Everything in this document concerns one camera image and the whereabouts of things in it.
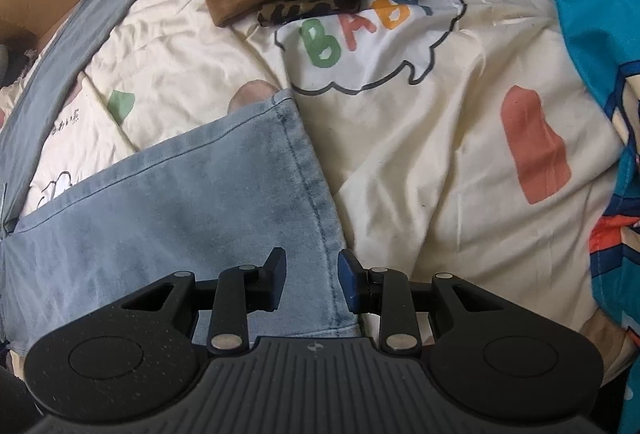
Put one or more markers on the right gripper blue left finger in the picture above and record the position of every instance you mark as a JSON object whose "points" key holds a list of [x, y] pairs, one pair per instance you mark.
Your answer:
{"points": [[272, 277]]}

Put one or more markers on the blue-grey denim pants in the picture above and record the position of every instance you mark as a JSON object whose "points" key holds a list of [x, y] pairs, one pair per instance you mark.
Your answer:
{"points": [[222, 195]]}

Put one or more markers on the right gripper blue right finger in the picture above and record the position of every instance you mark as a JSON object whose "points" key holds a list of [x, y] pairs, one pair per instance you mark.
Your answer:
{"points": [[354, 282]]}

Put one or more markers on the teal patterned blanket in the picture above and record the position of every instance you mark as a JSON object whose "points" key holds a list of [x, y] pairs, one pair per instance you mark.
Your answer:
{"points": [[602, 38]]}

